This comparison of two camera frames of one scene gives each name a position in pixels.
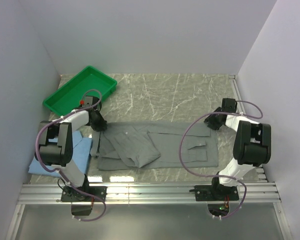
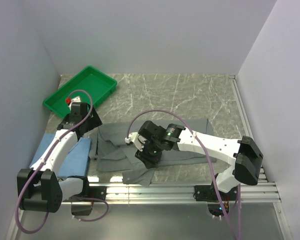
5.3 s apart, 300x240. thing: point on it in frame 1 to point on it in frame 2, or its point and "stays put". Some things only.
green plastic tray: [90, 81] stays put
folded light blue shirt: [82, 148] stays put
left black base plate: [72, 194] stays put
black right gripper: [213, 124] to [149, 161]
